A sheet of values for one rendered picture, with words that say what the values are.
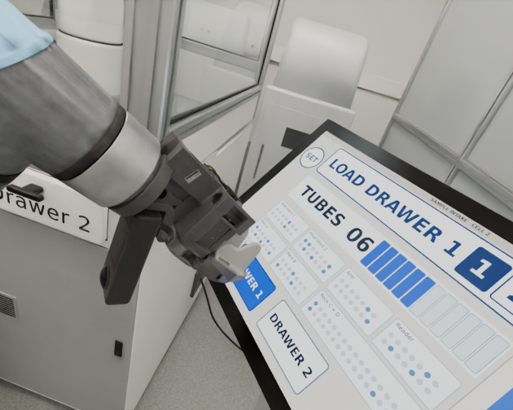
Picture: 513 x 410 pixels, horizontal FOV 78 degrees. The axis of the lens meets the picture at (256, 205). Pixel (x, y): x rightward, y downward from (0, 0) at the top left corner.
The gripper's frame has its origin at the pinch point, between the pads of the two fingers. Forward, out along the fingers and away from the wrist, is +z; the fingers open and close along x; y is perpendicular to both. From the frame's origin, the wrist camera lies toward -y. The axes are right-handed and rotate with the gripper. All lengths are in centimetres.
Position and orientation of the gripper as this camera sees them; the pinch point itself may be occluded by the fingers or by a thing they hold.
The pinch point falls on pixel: (235, 273)
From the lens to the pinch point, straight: 42.9
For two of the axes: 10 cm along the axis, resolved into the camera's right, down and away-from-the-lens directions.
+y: 7.5, -6.6, -0.3
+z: 4.9, 5.2, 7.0
